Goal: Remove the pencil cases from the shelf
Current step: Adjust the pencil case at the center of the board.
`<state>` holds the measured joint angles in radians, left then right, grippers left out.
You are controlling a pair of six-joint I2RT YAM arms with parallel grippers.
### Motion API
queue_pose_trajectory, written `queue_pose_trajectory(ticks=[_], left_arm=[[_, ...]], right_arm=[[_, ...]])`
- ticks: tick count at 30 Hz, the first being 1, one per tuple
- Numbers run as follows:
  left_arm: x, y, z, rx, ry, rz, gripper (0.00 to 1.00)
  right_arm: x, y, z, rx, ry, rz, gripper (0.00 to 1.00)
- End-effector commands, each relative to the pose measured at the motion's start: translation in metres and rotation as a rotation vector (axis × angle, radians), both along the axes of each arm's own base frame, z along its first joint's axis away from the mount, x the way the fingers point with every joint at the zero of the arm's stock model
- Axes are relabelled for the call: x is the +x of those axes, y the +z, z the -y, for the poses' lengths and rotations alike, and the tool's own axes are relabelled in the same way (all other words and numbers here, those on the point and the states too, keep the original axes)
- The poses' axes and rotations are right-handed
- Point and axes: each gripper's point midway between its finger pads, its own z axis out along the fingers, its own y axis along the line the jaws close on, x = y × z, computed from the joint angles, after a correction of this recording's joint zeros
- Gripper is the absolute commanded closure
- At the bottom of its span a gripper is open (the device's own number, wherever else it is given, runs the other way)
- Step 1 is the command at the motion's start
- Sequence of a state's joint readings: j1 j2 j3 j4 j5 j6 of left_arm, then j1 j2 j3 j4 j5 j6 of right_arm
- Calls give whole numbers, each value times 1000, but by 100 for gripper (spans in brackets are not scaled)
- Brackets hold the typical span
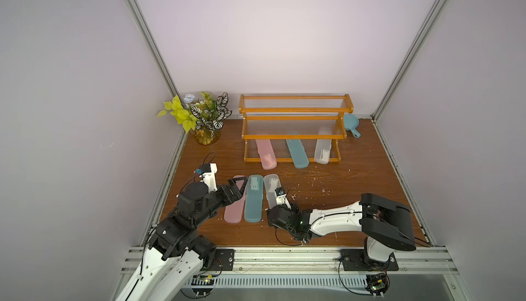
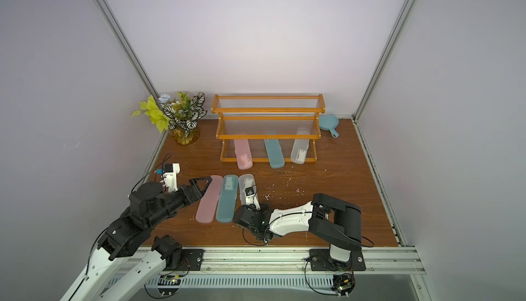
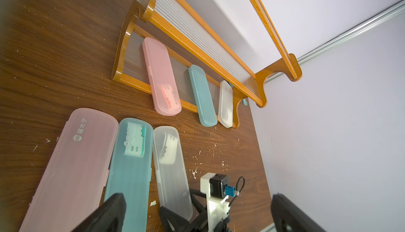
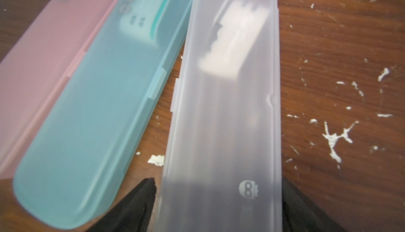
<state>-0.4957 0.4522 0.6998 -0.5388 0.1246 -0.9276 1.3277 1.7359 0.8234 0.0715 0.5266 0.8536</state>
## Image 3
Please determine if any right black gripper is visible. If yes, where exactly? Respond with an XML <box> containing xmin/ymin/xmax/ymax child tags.
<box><xmin>159</xmin><ymin>189</ymin><xmax>231</xmax><ymax>232</ymax></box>

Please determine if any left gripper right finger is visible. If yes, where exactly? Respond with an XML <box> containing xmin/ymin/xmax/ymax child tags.
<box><xmin>271</xmin><ymin>194</ymin><xmax>325</xmax><ymax>232</ymax></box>

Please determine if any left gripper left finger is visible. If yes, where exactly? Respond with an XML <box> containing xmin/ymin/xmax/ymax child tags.
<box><xmin>73</xmin><ymin>193</ymin><xmax>127</xmax><ymax>232</ymax></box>

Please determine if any long clear white pencil case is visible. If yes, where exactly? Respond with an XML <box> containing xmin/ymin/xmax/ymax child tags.
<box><xmin>153</xmin><ymin>126</ymin><xmax>193</xmax><ymax>221</ymax></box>

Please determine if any long pink pencil case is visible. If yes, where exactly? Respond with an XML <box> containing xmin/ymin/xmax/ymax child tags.
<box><xmin>20</xmin><ymin>108</ymin><xmax>119</xmax><ymax>232</ymax></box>

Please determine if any long teal pencil case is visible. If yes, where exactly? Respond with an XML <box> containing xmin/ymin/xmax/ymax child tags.
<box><xmin>104</xmin><ymin>118</ymin><xmax>154</xmax><ymax>232</ymax></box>

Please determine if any short pink pencil case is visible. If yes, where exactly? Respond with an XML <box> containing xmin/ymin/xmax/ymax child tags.
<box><xmin>142</xmin><ymin>37</ymin><xmax>181</xmax><ymax>116</ymax></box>

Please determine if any short teal pencil case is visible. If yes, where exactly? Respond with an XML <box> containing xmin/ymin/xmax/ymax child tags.
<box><xmin>188</xmin><ymin>65</ymin><xmax>218</xmax><ymax>127</ymax></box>

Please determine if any short clear white pencil case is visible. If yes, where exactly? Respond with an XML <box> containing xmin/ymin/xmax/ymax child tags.
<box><xmin>218</xmin><ymin>81</ymin><xmax>233</xmax><ymax>128</ymax></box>

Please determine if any orange wooden three-tier shelf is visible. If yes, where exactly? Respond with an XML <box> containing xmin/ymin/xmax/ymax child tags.
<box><xmin>112</xmin><ymin>0</ymin><xmax>302</xmax><ymax>128</ymax></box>

